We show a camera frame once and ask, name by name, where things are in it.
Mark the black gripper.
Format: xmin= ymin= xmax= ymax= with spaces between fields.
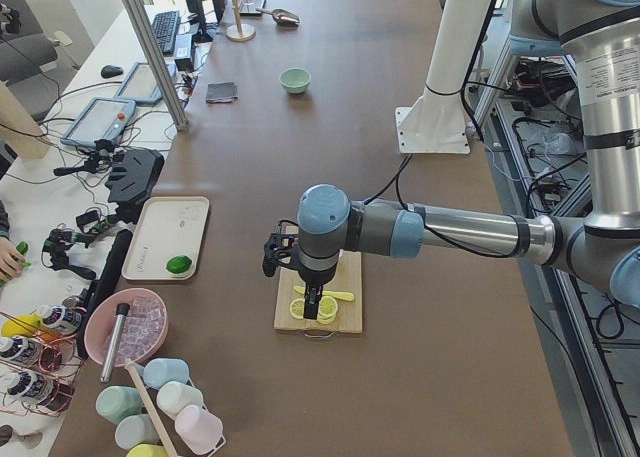
xmin=298 ymin=265 xmax=335 ymax=320

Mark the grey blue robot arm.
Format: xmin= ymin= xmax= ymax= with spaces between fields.
xmin=291 ymin=0 xmax=639 ymax=319

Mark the pink bowl with ice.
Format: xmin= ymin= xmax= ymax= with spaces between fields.
xmin=84 ymin=288 xmax=169 ymax=367

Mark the small green bowl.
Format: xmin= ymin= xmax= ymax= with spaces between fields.
xmin=279 ymin=68 xmax=311 ymax=95

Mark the person hand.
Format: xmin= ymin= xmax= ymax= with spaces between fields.
xmin=0 ymin=237 xmax=24 ymax=283

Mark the lemon slice left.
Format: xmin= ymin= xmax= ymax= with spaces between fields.
xmin=289 ymin=298 xmax=305 ymax=320

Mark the yellow plastic knife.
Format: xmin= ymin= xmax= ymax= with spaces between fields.
xmin=293 ymin=285 xmax=355 ymax=302

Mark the wooden cutting board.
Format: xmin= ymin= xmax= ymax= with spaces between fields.
xmin=274 ymin=251 xmax=363 ymax=333

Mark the green lime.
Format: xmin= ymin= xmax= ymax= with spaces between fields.
xmin=165 ymin=255 xmax=193 ymax=275

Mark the white rabbit tray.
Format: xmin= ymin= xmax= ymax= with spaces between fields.
xmin=121 ymin=196 xmax=210 ymax=281

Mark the light blue cup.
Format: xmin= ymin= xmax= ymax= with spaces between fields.
xmin=143 ymin=358 xmax=190 ymax=390

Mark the white cup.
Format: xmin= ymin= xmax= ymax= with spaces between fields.
xmin=156 ymin=381 xmax=204 ymax=420

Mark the pink cup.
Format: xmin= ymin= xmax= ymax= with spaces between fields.
xmin=174 ymin=404 xmax=226 ymax=455

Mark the steel muddler black tip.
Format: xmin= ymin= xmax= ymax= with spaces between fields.
xmin=100 ymin=303 xmax=130 ymax=384

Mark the black long bar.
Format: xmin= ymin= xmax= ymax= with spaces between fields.
xmin=76 ymin=229 xmax=133 ymax=360

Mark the dark folded cloth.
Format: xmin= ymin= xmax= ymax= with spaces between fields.
xmin=205 ymin=82 xmax=238 ymax=104

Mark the pale blue cup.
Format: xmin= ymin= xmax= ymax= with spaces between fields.
xmin=115 ymin=414 xmax=160 ymax=450

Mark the green cup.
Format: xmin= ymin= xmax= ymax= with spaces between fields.
xmin=95 ymin=386 xmax=143 ymax=425

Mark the yellow cup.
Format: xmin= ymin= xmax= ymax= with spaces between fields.
xmin=126 ymin=443 xmax=168 ymax=457

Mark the bottle top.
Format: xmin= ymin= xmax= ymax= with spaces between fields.
xmin=35 ymin=305 xmax=82 ymax=336

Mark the bottle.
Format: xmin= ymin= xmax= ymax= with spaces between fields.
xmin=1 ymin=370 xmax=55 ymax=405
xmin=35 ymin=305 xmax=82 ymax=336
xmin=1 ymin=336 xmax=44 ymax=366

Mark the wooden stand round base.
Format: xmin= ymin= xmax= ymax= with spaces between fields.
xmin=225 ymin=0 xmax=255 ymax=42

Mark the teach pendant far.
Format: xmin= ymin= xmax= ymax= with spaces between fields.
xmin=115 ymin=62 xmax=162 ymax=107

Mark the teach pendant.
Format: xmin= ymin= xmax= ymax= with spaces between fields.
xmin=61 ymin=98 xmax=136 ymax=148
xmin=115 ymin=62 xmax=162 ymax=107

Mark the teach pendant near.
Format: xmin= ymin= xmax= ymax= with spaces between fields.
xmin=61 ymin=98 xmax=136 ymax=148

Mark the metal scoop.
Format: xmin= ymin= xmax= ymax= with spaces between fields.
xmin=258 ymin=8 xmax=300 ymax=27

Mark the yellow lemon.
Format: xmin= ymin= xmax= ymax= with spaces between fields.
xmin=1 ymin=314 xmax=41 ymax=337

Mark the black wood tray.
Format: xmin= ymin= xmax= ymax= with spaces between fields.
xmin=240 ymin=0 xmax=266 ymax=17

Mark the bottle middle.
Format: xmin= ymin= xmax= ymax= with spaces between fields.
xmin=1 ymin=336 xmax=44 ymax=366

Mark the bottle bottom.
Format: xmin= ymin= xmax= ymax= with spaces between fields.
xmin=1 ymin=370 xmax=55 ymax=405

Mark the black monitor stand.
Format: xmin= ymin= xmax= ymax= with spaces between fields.
xmin=185 ymin=0 xmax=226 ymax=44

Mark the black computer mouse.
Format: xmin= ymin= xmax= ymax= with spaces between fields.
xmin=100 ymin=65 xmax=123 ymax=79

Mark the black keyboard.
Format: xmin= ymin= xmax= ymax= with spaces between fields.
xmin=151 ymin=10 xmax=181 ymax=56

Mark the grey chair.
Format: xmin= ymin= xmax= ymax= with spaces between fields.
xmin=0 ymin=0 xmax=71 ymax=123

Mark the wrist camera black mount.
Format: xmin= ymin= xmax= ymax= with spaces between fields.
xmin=262 ymin=219 xmax=300 ymax=277

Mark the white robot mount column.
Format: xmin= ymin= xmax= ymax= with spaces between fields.
xmin=395 ymin=0 xmax=495 ymax=154

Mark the black gripper mount part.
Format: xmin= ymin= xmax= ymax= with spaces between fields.
xmin=105 ymin=148 xmax=165 ymax=223

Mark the copper wire bottle rack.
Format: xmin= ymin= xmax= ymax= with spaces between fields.
xmin=1 ymin=312 xmax=84 ymax=417

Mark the aluminium frame post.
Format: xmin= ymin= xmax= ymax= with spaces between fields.
xmin=121 ymin=0 xmax=188 ymax=132

